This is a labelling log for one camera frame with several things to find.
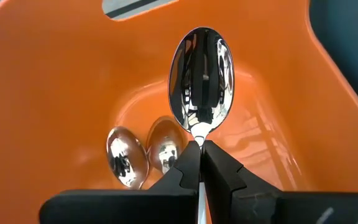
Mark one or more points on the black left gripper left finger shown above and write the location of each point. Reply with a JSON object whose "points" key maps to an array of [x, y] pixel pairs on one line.
{"points": [[120, 208]]}

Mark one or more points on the large orange plastic bin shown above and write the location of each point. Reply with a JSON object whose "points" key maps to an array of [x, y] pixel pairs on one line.
{"points": [[42, 93]]}

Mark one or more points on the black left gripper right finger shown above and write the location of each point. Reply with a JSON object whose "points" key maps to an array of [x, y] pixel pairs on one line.
{"points": [[259, 208]]}

